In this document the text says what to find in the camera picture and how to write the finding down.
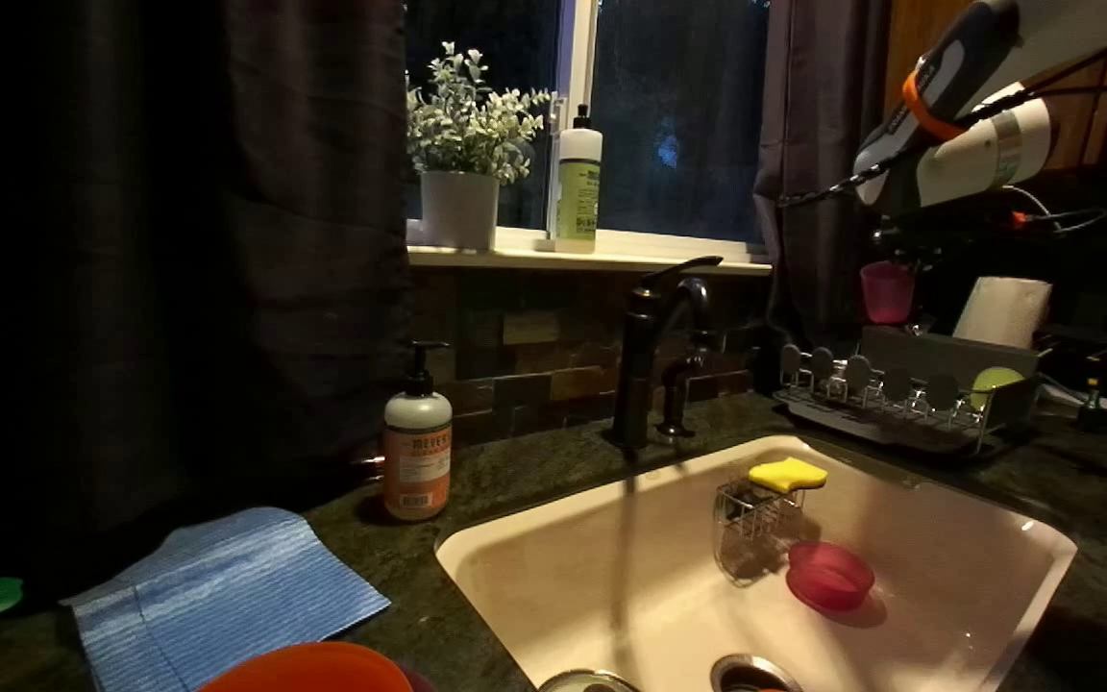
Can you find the dark bronze faucet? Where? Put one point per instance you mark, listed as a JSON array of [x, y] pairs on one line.
[[647, 312]]

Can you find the soap pump bottle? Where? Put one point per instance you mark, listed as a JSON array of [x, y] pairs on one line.
[[415, 444]]

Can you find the yellow sponge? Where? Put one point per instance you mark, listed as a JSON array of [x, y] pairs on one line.
[[788, 475]]

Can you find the white kitchen sink basin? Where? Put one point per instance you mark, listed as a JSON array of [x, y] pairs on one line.
[[873, 580]]

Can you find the pink plastic cup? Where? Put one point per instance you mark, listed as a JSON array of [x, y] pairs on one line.
[[888, 288]]

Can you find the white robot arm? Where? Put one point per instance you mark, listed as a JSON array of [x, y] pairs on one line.
[[970, 116]]

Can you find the wire sponge caddy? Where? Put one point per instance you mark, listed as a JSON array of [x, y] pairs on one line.
[[754, 526]]

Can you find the blue dish cloth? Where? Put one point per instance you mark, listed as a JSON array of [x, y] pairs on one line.
[[217, 593]]

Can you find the white potted plant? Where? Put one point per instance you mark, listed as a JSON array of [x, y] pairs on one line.
[[466, 141]]

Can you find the metal dish drying rack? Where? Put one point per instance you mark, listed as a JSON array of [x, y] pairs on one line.
[[913, 388]]

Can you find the dark curtain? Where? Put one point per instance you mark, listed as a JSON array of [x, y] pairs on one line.
[[199, 239]]

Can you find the orange bowl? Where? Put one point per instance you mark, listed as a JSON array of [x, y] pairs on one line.
[[315, 667]]

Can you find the green dish soap bottle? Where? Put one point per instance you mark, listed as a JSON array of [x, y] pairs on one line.
[[577, 186]]

